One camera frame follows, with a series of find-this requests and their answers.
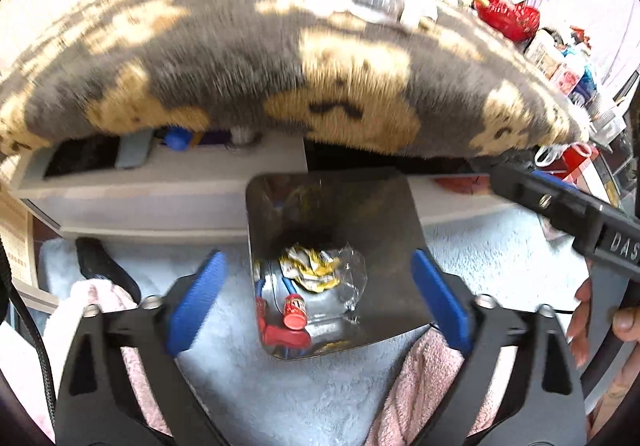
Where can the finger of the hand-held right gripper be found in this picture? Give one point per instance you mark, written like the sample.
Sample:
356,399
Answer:
547,198

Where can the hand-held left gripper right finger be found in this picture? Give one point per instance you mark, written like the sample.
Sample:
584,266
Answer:
440,298

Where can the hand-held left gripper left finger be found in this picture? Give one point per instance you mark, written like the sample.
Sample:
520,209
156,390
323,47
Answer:
196,306

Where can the square metal bin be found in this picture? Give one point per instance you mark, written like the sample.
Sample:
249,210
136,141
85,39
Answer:
350,216

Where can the person's right hand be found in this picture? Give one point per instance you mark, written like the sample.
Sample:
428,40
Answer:
580,326

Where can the pink fluffy cloth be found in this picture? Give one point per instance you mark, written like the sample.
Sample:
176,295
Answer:
425,386
105,293

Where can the red plastic piece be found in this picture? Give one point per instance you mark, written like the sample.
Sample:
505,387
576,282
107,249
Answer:
280,338

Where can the clear plastic wrapper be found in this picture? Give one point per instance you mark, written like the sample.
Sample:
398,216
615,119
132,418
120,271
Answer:
350,278

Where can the blue plastic piece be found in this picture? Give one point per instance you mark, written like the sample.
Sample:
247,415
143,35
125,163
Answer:
291,287

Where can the red capped tube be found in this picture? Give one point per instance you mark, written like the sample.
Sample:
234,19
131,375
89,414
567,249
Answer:
295,313

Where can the black cloth item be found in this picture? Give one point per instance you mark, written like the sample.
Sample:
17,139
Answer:
102,266

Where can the crumpled yellow white wrapper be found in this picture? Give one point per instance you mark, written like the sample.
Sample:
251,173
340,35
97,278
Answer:
307,268

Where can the red white box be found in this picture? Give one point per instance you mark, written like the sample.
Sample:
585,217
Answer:
569,77

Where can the blue packet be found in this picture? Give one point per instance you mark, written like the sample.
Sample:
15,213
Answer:
589,74

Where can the light blue fluffy rug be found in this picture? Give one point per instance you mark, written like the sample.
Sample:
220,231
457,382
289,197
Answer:
300,401

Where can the white jar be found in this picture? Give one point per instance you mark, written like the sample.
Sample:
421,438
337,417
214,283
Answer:
542,51

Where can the grey flat item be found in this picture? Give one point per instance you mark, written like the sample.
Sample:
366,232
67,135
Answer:
134,151

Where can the blue ball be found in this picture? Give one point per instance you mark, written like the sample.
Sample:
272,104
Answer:
177,139

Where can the red plastic bag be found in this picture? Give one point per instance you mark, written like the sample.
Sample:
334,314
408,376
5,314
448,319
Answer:
507,16

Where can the black flat item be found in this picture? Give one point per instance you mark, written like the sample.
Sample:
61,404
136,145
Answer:
80,157

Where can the printed paper box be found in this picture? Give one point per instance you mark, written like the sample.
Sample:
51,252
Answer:
15,241

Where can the grey and tan plush cushion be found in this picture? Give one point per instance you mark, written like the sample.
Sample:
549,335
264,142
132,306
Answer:
225,51

